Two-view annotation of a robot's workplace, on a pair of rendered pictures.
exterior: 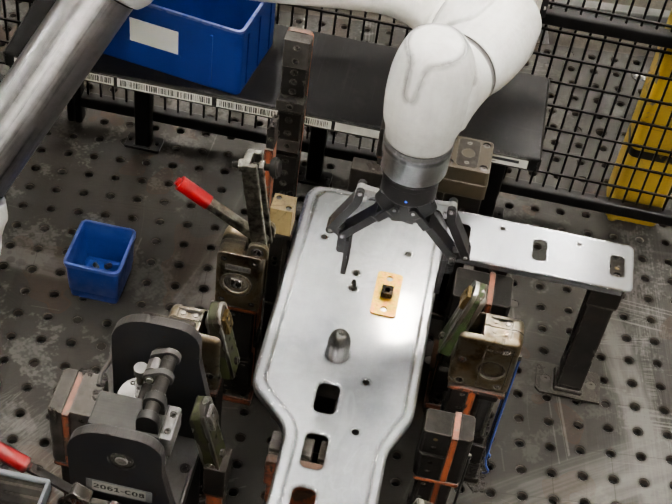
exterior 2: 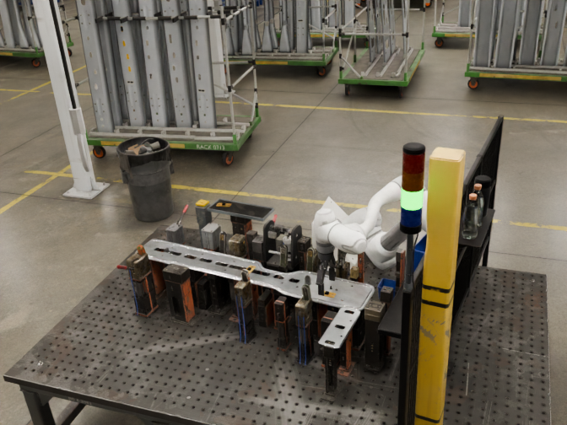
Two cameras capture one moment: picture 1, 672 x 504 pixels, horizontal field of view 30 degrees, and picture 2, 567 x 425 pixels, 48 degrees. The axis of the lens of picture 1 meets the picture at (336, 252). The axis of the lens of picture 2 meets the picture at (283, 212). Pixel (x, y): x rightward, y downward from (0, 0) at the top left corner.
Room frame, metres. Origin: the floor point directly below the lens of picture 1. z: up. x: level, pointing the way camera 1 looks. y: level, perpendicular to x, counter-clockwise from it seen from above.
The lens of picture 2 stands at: (2.07, -2.50, 2.81)
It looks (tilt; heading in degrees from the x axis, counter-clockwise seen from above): 28 degrees down; 114
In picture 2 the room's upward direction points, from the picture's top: 4 degrees counter-clockwise
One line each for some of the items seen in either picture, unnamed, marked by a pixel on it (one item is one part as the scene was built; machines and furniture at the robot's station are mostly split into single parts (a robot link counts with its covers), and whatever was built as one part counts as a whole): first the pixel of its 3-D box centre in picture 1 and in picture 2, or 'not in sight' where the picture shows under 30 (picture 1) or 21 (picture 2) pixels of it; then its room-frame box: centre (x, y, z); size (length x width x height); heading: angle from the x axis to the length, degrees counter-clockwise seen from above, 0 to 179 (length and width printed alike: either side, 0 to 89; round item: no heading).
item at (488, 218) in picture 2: not in sight; (472, 217); (1.85, 0.03, 1.46); 0.36 x 0.15 x 0.18; 86
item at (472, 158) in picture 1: (449, 231); (374, 336); (1.48, -0.18, 0.88); 0.08 x 0.08 x 0.36; 86
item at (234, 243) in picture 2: not in sight; (239, 266); (0.60, 0.17, 0.89); 0.13 x 0.11 x 0.38; 86
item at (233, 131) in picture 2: not in sight; (166, 78); (-1.99, 3.61, 0.88); 1.93 x 1.01 x 1.76; 9
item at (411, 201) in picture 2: not in sight; (412, 196); (1.73, -0.71, 1.90); 0.07 x 0.07 x 0.06
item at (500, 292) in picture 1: (465, 344); (331, 340); (1.28, -0.22, 0.84); 0.11 x 0.10 x 0.28; 86
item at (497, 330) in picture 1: (471, 400); (304, 330); (1.14, -0.23, 0.87); 0.12 x 0.09 x 0.35; 86
